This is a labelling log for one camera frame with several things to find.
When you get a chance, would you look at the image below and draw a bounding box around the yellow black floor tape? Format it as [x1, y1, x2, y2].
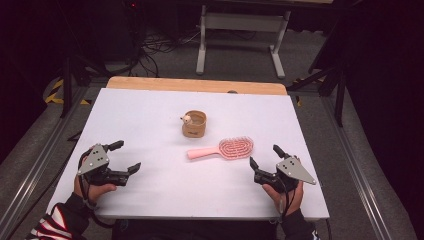
[44, 78, 92, 106]
[292, 78, 327, 108]

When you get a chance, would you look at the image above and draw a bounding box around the aluminium floor rail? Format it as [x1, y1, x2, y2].
[0, 85, 89, 240]
[319, 95, 392, 240]

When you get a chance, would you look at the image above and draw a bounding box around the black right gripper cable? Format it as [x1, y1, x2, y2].
[277, 178, 298, 218]

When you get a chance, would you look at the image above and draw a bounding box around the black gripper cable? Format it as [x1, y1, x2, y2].
[277, 178, 298, 218]
[78, 156, 116, 230]

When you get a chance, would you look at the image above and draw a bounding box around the wooden table board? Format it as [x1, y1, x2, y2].
[106, 76, 288, 97]

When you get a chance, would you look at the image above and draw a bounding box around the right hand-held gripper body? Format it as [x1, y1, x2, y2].
[253, 155, 318, 194]

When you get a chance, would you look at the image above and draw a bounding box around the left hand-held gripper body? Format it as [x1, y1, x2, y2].
[77, 143, 131, 187]

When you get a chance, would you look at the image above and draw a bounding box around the person's dark clothing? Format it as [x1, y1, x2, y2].
[111, 219, 282, 240]

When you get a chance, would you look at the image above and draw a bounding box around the tan holder with mouse figure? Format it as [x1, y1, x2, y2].
[180, 110, 208, 139]

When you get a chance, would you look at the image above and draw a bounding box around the pink hairbrush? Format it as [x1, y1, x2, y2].
[186, 135, 255, 161]

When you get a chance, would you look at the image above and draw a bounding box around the person's left hand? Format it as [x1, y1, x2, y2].
[73, 174, 118, 204]

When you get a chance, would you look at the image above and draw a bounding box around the grey metal table frame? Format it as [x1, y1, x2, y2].
[195, 4, 292, 80]

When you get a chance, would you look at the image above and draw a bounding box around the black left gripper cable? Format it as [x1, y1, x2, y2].
[78, 156, 116, 230]

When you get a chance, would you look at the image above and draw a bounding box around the bundle of black floor cables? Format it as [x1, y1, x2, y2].
[128, 28, 203, 78]

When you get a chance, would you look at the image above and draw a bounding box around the black tripod stand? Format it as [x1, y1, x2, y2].
[59, 54, 113, 118]
[287, 59, 348, 128]

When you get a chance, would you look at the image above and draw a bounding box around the person's right hand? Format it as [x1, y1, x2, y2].
[262, 181, 305, 217]

